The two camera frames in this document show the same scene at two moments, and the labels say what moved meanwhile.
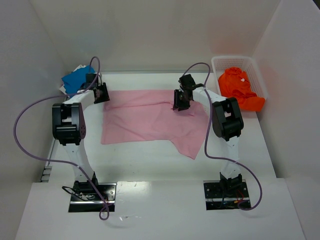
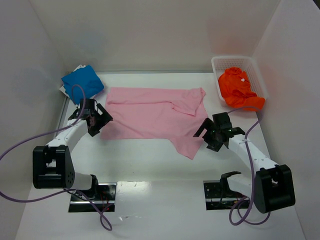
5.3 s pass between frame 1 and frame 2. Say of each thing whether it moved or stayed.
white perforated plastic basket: stayed
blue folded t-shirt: stayed
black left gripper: moved
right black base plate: stayed
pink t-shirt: stayed
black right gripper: moved
